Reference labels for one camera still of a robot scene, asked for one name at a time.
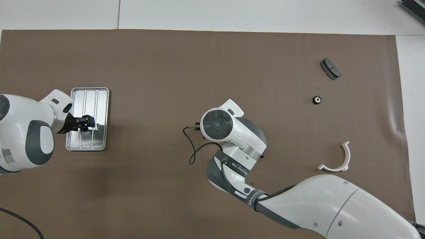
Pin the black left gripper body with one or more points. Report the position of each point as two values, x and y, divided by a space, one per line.
70 124

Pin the black bearing gear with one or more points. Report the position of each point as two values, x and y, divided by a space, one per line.
317 99

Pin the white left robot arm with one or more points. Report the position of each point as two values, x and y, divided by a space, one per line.
20 126

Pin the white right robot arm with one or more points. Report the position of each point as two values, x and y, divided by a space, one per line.
332 205

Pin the silver metal tray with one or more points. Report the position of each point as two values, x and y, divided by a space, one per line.
99 99

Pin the brown table mat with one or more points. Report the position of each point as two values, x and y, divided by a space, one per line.
166 66

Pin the wide dark grey brake pad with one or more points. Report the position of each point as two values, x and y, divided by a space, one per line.
330 69

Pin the dark grey ribbed device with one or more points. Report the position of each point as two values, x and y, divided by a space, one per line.
416 8

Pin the white curved plastic bracket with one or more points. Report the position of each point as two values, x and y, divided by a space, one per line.
347 156

